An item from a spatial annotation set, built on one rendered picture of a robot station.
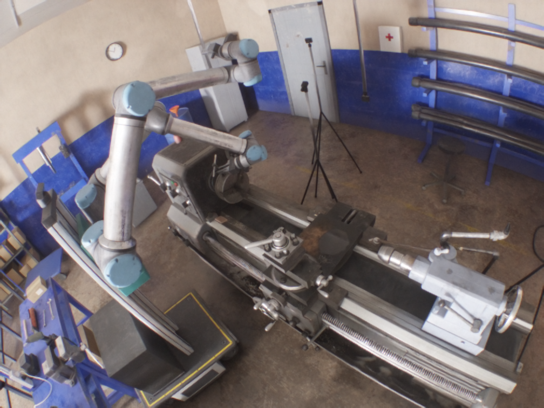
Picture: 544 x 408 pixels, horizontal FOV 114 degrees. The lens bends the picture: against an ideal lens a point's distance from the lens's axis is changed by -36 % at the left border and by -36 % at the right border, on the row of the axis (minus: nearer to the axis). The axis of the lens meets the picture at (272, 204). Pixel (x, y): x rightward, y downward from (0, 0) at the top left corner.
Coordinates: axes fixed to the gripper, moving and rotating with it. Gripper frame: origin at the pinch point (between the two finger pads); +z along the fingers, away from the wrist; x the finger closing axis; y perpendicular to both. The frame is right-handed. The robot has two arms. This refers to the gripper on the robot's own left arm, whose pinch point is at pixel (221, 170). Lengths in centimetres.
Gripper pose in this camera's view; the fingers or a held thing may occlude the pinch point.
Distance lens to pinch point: 183.1
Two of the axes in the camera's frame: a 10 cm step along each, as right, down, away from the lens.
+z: -8.8, 2.9, 3.7
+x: 0.3, 8.3, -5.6
